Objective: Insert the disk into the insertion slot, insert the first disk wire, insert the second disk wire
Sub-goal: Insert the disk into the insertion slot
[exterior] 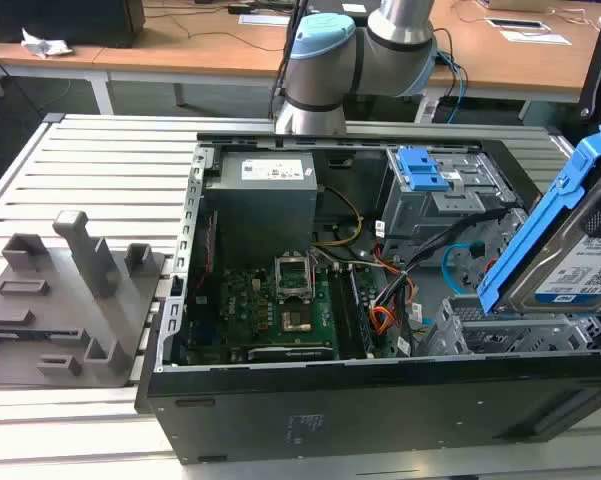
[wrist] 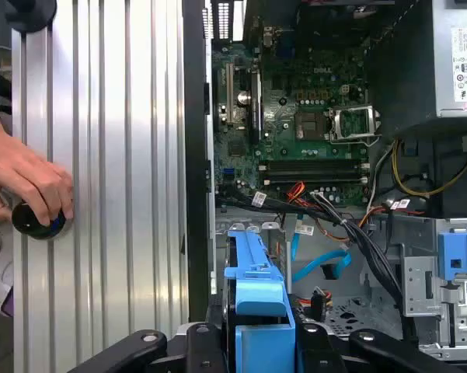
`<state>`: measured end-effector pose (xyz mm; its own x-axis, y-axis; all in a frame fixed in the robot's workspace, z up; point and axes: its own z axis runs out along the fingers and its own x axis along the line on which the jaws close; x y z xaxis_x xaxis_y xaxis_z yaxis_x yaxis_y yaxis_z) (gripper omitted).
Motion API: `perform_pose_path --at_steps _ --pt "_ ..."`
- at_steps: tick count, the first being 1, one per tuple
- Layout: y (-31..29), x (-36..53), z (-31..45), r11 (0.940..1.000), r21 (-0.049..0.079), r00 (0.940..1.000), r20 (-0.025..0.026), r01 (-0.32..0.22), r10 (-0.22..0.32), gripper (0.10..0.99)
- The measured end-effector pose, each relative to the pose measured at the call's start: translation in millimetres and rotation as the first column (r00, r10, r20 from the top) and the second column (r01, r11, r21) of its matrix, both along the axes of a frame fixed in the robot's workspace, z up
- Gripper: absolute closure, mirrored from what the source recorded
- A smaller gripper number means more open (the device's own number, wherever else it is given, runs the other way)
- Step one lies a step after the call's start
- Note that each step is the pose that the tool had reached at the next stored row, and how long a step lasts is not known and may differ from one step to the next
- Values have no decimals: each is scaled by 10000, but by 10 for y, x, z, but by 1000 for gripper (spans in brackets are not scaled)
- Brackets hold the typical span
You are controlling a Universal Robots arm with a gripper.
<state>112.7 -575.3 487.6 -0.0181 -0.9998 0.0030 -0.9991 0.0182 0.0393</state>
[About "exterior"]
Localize blue disk wire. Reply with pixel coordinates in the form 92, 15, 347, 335
440, 242, 486, 301

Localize black graphics card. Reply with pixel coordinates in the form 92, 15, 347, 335
232, 342, 339, 364

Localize red orange disk power wire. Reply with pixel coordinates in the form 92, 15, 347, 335
371, 303, 407, 342

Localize black sleeved wire bundle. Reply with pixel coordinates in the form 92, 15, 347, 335
374, 207, 512, 351

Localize grey metal drive cage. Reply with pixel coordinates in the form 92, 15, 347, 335
382, 147, 530, 262

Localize thin metal locking lever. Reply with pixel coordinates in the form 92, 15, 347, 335
307, 249, 326, 304

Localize RAM slot with black latches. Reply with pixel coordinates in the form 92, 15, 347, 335
328, 265, 349, 359
346, 265, 366, 359

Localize grey power supply unit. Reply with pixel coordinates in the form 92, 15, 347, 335
202, 151, 317, 251

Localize long wooden desk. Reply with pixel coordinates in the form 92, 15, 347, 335
92, 0, 601, 121

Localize yellow and black power wires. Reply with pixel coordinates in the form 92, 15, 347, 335
312, 184, 365, 249

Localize crumpled white paper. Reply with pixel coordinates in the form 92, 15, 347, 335
20, 28, 74, 59

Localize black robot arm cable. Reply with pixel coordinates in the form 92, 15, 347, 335
269, 0, 311, 121

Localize black box on desk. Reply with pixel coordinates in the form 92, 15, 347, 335
0, 0, 146, 50

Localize grey parts rack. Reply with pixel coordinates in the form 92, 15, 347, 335
0, 209, 169, 389

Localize blue plastic cage latch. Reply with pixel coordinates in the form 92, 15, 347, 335
396, 147, 451, 192

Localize grey metal disk bay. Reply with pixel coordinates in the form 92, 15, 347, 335
412, 294, 601, 357

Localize grey disk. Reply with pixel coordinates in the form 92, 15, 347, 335
477, 124, 601, 317

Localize black open PC case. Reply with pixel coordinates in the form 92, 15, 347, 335
134, 130, 601, 466

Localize metal socket cover frame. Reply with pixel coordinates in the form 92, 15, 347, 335
273, 253, 315, 302

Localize short wooden desk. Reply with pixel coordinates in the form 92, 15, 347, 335
0, 42, 112, 116

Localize grey white wire bundle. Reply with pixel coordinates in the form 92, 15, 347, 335
312, 247, 406, 275

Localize RAM slot with white latches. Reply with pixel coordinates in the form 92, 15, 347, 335
335, 265, 356, 359
353, 265, 376, 359

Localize white paper sheet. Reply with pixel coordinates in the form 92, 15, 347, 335
238, 13, 291, 27
499, 29, 572, 47

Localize green motherboard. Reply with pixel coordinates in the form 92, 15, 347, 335
187, 264, 381, 364

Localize blue hanging cable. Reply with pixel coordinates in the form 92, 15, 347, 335
437, 49, 470, 124

